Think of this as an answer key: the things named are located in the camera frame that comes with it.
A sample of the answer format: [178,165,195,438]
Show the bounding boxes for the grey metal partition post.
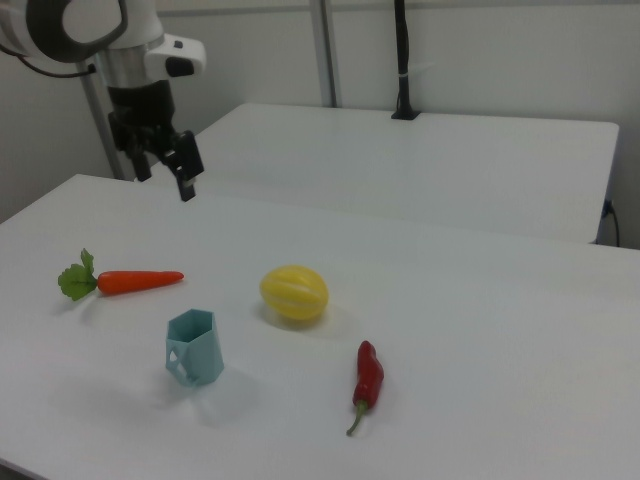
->
[309,0,344,109]
[77,63,125,181]

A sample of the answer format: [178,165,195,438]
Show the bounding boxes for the black cable with metal connector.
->
[0,43,97,80]

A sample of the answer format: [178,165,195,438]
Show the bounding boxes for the yellow striped toy melon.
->
[258,264,330,321]

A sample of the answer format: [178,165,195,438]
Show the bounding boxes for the teal hexagonal plastic mug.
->
[165,308,225,386]

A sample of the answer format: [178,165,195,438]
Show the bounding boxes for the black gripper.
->
[106,80,206,203]

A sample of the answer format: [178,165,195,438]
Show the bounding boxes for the red toy chili pepper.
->
[346,340,386,436]

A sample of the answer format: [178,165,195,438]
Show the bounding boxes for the black pole with square base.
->
[390,0,421,121]

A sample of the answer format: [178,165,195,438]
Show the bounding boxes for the black wall cable with plug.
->
[602,198,622,247]

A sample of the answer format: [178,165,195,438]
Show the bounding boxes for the orange toy carrot green leaves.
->
[57,248,185,302]

